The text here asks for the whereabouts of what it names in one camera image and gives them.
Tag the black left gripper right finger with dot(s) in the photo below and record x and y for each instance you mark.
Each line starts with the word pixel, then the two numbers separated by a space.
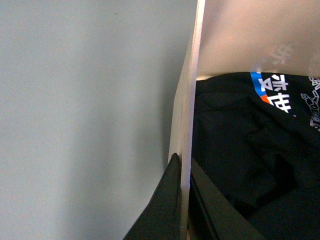
pixel 211 216

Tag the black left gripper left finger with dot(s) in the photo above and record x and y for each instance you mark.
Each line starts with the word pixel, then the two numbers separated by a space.
pixel 160 220

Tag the beige plastic laundry hamper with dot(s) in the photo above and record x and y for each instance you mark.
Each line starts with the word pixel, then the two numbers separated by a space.
pixel 281 36

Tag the black printed t-shirt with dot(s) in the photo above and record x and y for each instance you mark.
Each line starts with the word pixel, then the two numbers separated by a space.
pixel 257 137

